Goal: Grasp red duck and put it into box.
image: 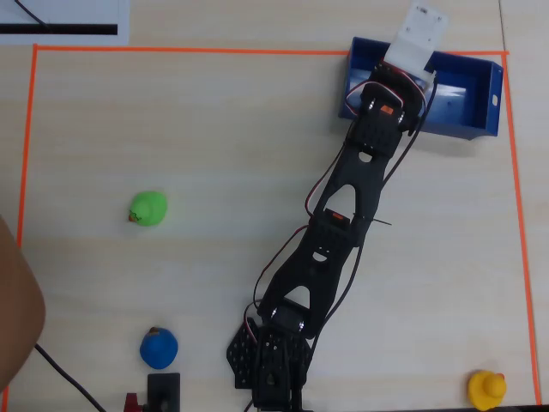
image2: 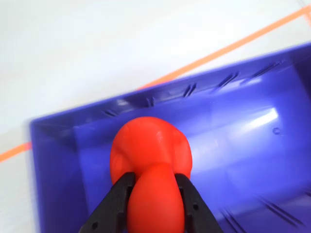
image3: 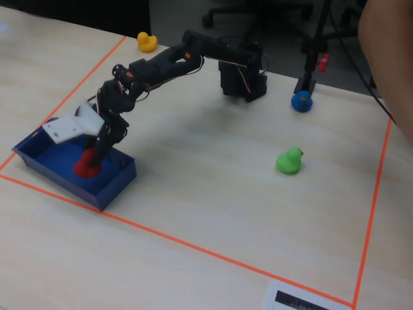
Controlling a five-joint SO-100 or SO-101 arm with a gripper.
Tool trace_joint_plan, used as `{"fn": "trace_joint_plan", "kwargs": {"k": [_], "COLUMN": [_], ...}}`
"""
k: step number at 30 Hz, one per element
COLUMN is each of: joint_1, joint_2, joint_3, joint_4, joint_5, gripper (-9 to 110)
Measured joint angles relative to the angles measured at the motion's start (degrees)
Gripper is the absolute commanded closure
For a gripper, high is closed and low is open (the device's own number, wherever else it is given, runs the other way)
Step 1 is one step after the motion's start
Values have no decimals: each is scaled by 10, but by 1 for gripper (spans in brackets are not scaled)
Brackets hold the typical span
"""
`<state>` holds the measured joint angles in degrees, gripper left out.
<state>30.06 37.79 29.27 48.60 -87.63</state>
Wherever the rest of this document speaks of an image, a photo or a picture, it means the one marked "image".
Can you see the person bare forearm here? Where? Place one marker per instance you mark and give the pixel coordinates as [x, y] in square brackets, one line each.
[17, 300]

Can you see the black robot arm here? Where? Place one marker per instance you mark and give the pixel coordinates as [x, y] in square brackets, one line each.
[360, 180]

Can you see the blue plastic box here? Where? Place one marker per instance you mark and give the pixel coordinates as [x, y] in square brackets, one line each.
[463, 98]

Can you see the green rubber duck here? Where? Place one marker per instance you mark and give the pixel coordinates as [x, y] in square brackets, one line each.
[150, 210]

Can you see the yellow rubber duck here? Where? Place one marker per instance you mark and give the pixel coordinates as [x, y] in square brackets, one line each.
[484, 390]

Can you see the blue rubber duck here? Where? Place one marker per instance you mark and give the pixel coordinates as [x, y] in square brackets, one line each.
[158, 349]

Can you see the orange tape strip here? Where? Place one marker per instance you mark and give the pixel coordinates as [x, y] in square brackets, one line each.
[24, 171]
[171, 49]
[520, 214]

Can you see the black strip on paper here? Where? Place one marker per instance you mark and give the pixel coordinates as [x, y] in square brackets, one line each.
[77, 29]

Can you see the white paper sheet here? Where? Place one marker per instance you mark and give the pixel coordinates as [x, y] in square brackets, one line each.
[64, 10]

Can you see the black table clamp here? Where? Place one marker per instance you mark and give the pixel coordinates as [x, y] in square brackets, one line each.
[165, 386]

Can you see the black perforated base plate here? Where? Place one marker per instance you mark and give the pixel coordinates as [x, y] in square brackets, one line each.
[240, 356]

